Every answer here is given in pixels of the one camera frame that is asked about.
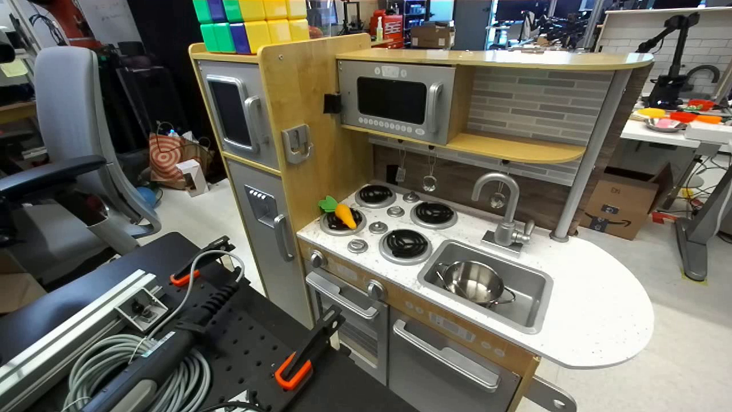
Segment white side table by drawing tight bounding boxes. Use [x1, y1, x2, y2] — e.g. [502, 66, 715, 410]
[621, 114, 732, 282]

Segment toy oven door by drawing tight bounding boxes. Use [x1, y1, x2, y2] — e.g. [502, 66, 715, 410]
[305, 271, 388, 385]

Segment rear right stove burner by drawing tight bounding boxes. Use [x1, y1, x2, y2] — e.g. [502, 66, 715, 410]
[411, 202, 458, 229]

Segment silver toy faucet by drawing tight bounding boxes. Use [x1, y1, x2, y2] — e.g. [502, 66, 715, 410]
[472, 171, 533, 249]

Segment front left stove burner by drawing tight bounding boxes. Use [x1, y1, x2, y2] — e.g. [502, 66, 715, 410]
[321, 209, 365, 235]

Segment rear left stove burner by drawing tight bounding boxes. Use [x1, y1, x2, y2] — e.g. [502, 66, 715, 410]
[356, 184, 396, 209]

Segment grey toy sink basin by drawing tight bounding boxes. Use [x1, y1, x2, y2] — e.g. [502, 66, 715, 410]
[418, 240, 553, 334]

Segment wooden toy kitchen unit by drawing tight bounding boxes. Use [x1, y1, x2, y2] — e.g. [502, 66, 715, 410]
[190, 34, 655, 412]

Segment steel pot in sink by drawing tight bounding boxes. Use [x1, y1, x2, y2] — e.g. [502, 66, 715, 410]
[436, 261, 515, 306]

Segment stove burner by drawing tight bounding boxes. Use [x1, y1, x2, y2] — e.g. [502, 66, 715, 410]
[321, 209, 365, 235]
[356, 184, 396, 209]
[411, 202, 458, 229]
[379, 229, 433, 266]

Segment grey stove knob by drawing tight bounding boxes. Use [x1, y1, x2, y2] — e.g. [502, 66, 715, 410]
[367, 223, 388, 233]
[386, 205, 405, 217]
[348, 237, 367, 255]

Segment orange handled clamp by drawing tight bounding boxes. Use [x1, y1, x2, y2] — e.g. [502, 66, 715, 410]
[271, 308, 343, 391]

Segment colourful block stack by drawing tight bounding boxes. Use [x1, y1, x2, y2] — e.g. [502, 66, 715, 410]
[190, 0, 309, 55]

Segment coiled grey cable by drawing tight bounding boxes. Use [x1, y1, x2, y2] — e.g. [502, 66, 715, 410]
[60, 332, 215, 412]

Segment toy microwave oven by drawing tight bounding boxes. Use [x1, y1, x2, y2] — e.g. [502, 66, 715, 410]
[339, 62, 454, 145]

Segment patterned orange bag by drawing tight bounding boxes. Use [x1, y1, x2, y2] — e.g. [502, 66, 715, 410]
[149, 133, 213, 195]

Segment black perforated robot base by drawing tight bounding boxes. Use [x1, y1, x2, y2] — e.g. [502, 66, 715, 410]
[0, 232, 418, 412]

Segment cardboard box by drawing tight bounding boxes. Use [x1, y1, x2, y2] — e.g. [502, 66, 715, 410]
[580, 165, 672, 240]

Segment grey office chair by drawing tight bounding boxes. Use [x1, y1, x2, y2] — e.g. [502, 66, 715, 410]
[0, 46, 160, 255]

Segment front right stove burner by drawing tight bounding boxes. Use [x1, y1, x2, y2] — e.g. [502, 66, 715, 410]
[379, 229, 433, 266]

